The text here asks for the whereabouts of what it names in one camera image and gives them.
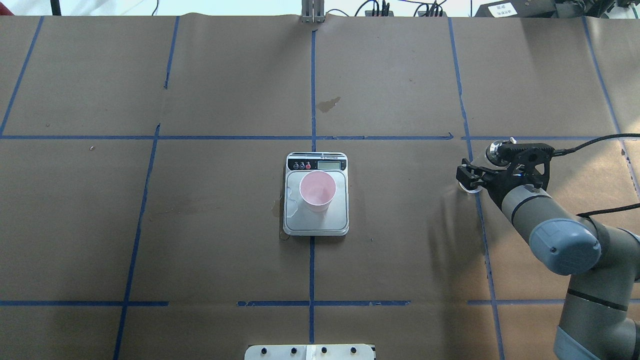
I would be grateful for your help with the glass sauce dispenser bottle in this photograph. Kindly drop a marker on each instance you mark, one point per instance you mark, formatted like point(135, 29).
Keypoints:
point(489, 159)

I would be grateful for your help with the metal camera stand post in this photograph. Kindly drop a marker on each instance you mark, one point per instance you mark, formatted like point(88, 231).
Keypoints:
point(313, 11)

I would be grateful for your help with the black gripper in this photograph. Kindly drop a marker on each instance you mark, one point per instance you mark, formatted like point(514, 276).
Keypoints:
point(494, 186)

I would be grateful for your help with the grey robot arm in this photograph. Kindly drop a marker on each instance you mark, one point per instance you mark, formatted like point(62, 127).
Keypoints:
point(602, 262)

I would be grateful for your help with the digital kitchen scale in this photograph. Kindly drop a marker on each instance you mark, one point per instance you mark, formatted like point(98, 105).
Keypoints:
point(298, 219)

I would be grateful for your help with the black box with label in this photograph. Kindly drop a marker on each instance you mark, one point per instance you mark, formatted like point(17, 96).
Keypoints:
point(517, 9)

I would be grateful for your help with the pink plastic cup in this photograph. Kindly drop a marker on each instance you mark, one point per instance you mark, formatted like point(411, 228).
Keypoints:
point(318, 189)

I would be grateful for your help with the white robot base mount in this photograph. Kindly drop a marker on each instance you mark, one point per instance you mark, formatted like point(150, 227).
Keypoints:
point(345, 351)

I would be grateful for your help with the blue tape grid lines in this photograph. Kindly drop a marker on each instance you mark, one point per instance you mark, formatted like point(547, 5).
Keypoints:
point(142, 180)

